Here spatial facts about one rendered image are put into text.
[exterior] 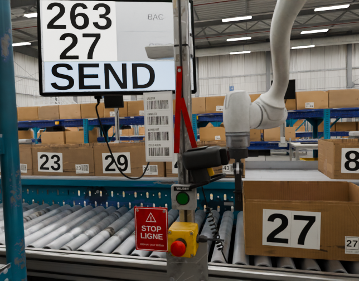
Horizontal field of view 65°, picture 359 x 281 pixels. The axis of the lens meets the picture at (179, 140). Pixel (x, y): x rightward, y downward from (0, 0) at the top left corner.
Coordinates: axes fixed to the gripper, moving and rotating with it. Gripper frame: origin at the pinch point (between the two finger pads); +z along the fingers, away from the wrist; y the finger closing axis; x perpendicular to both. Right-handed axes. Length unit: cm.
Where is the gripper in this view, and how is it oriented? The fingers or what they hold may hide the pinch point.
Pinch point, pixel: (238, 200)
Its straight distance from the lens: 111.9
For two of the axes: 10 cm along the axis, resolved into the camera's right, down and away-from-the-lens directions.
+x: 9.7, -0.2, -2.3
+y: -2.3, 0.6, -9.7
